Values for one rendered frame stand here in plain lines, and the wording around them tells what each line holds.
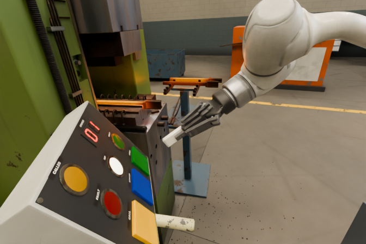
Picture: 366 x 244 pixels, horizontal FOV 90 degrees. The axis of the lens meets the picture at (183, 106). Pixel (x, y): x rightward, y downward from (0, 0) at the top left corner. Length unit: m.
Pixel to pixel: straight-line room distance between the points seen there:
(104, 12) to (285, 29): 0.59
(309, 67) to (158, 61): 3.25
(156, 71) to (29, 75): 4.19
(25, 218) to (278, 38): 0.47
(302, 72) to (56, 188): 4.34
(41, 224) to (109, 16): 0.64
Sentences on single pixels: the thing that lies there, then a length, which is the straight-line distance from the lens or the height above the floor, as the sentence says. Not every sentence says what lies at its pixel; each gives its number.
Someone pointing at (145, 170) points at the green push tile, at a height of 1.00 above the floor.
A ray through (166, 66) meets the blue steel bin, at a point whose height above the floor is 0.43.
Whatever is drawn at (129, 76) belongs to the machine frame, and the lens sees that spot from 1.24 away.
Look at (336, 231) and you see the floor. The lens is 1.90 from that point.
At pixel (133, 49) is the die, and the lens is 0.90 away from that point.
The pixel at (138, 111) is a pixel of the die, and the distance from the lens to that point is 0.95.
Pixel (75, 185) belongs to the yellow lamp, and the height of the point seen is 1.16.
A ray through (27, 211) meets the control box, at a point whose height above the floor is 1.19.
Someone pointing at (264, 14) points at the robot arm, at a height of 1.39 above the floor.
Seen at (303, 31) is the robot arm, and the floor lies 1.36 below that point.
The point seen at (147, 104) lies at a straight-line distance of 0.99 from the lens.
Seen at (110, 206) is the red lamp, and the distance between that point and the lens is 0.39.
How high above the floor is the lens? 1.39
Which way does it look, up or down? 25 degrees down
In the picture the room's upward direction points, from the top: 3 degrees counter-clockwise
